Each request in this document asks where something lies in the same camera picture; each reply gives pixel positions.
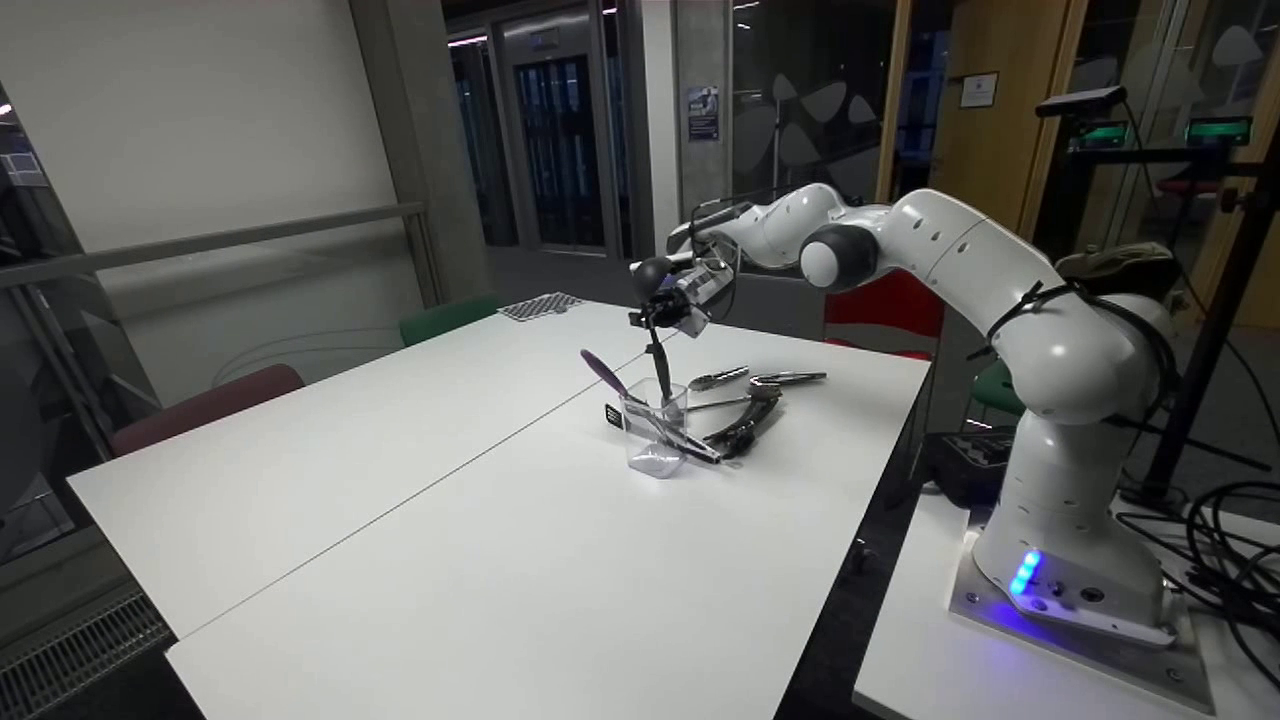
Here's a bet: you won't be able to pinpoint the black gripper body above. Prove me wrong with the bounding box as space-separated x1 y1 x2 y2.
677 252 739 330

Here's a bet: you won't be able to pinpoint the upright silver utensil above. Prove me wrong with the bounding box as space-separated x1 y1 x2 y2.
575 345 672 436

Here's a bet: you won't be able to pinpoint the small steel tongs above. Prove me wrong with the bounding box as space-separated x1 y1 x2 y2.
687 363 757 396

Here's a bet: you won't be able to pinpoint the grey metal handrail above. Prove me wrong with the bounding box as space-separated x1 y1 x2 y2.
0 197 434 294

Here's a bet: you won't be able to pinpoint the green chair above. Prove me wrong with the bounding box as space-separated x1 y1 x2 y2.
396 290 503 351

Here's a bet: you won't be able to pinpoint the grey robot mounting plate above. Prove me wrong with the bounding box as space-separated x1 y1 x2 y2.
949 523 1220 714

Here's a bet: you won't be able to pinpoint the steel tongs with black grip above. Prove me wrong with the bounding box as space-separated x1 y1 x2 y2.
747 369 831 396

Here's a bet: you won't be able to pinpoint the bright red chair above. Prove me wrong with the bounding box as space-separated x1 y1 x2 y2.
820 264 954 363

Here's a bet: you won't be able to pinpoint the black control box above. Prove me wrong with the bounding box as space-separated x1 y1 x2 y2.
921 425 1026 513

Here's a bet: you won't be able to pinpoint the dark red chair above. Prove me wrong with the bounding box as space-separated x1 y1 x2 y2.
109 359 313 461

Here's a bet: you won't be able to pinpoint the small wall poster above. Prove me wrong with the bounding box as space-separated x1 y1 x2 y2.
683 82 725 144

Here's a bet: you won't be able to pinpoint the black cable bundle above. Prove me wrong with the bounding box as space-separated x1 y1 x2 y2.
1115 474 1280 697

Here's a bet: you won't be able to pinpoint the steel tongs with slotted tips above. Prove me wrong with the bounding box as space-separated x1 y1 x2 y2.
602 399 736 462

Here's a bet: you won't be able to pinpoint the grey floor vent grille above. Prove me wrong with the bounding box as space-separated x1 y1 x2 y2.
0 584 175 720

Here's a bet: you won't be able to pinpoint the black stereo camera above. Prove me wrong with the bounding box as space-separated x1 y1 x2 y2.
1036 78 1132 119

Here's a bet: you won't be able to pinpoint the black camera stand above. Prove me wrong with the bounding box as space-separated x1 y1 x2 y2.
979 124 1280 516

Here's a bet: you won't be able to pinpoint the black can opener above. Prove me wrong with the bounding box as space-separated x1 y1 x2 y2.
725 380 794 462

